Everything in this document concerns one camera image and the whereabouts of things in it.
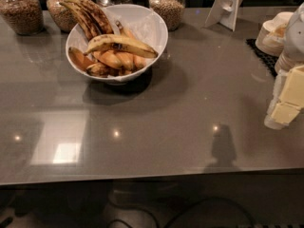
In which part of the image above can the glass jar of grains left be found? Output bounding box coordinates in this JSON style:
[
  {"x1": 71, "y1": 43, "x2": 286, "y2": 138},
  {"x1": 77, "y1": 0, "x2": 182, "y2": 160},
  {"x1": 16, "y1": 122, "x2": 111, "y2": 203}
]
[{"x1": 0, "y1": 0, "x2": 44, "y2": 35}]

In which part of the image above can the black cable on floor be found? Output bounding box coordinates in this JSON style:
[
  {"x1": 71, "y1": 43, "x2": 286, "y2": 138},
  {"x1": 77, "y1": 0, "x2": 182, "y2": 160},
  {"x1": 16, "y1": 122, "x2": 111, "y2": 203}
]
[{"x1": 107, "y1": 196, "x2": 257, "y2": 228}]

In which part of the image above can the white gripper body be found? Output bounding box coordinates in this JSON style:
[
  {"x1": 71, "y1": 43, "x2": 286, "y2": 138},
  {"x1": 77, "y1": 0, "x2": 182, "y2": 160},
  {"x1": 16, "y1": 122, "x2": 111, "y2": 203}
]
[{"x1": 275, "y1": 3, "x2": 304, "y2": 73}]

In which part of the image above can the stack of paper bowls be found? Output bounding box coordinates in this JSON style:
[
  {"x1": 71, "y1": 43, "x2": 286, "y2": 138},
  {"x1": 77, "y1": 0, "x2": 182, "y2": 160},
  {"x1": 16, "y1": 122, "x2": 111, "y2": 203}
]
[{"x1": 256, "y1": 11, "x2": 293, "y2": 57}]

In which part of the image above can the glass jar of grains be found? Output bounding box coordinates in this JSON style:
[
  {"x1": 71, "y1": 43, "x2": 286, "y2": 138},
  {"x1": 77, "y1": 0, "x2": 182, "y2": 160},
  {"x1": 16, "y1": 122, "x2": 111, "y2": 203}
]
[
  {"x1": 148, "y1": 0, "x2": 185, "y2": 31},
  {"x1": 47, "y1": 0, "x2": 77, "y2": 32},
  {"x1": 0, "y1": 0, "x2": 44, "y2": 35}
]

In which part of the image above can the white folded card stand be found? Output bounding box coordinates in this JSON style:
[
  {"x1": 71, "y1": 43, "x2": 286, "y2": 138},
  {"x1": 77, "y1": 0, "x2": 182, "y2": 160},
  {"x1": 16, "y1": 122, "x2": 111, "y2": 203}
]
[{"x1": 204, "y1": 0, "x2": 243, "y2": 31}]

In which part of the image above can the orange-yellow banana bunch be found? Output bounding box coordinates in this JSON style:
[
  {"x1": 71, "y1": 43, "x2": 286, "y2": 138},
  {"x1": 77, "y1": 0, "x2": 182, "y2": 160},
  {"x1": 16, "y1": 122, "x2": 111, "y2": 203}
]
[{"x1": 85, "y1": 20, "x2": 148, "y2": 78}]

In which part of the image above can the white ceramic bowl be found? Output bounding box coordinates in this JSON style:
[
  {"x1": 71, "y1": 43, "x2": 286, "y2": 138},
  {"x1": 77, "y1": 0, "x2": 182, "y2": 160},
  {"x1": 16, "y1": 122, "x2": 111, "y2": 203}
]
[{"x1": 66, "y1": 4, "x2": 168, "y2": 86}]

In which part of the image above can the dark brown overripe banana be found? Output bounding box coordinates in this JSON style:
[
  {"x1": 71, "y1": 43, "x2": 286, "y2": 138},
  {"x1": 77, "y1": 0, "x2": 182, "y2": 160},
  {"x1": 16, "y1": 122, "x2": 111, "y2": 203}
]
[{"x1": 61, "y1": 1, "x2": 100, "y2": 41}]

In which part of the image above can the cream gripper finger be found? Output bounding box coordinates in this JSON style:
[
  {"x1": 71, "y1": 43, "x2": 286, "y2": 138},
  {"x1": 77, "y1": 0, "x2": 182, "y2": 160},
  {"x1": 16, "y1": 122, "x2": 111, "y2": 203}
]
[
  {"x1": 264, "y1": 69, "x2": 288, "y2": 130},
  {"x1": 271, "y1": 66, "x2": 304, "y2": 124}
]

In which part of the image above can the black mesh mat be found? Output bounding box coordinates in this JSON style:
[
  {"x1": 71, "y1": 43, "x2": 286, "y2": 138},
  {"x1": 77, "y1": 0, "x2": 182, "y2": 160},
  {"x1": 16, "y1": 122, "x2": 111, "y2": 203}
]
[{"x1": 246, "y1": 39, "x2": 277, "y2": 78}]

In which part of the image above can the glass jar of grains right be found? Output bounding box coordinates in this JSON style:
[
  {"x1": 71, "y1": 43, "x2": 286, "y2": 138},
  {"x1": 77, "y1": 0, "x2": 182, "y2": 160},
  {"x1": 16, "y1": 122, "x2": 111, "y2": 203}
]
[{"x1": 148, "y1": 0, "x2": 185, "y2": 31}]

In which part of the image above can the brown banana at bowl left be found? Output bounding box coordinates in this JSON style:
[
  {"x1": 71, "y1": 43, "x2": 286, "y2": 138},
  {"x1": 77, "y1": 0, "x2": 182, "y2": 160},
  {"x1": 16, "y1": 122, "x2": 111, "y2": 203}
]
[{"x1": 67, "y1": 47, "x2": 94, "y2": 71}]

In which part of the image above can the yellow spotted banana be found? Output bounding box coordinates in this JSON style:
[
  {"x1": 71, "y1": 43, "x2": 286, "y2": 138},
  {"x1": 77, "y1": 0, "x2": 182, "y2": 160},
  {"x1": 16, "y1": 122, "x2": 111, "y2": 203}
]
[{"x1": 84, "y1": 34, "x2": 159, "y2": 58}]

